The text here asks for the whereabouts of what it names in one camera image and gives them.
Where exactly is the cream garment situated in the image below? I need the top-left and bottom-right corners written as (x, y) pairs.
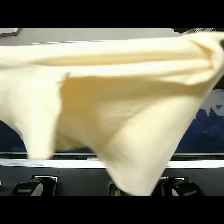
top-left (0, 31), bottom-right (224, 197)

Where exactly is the silver frame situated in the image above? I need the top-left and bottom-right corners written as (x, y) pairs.
top-left (0, 152), bottom-right (224, 197)

